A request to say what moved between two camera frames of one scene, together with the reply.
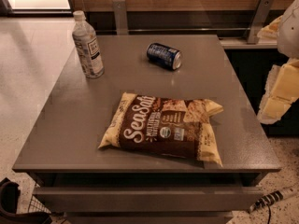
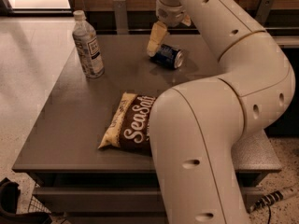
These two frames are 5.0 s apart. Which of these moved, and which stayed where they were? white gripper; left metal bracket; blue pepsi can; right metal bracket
Moved: white gripper
Stayed: right metal bracket; blue pepsi can; left metal bracket
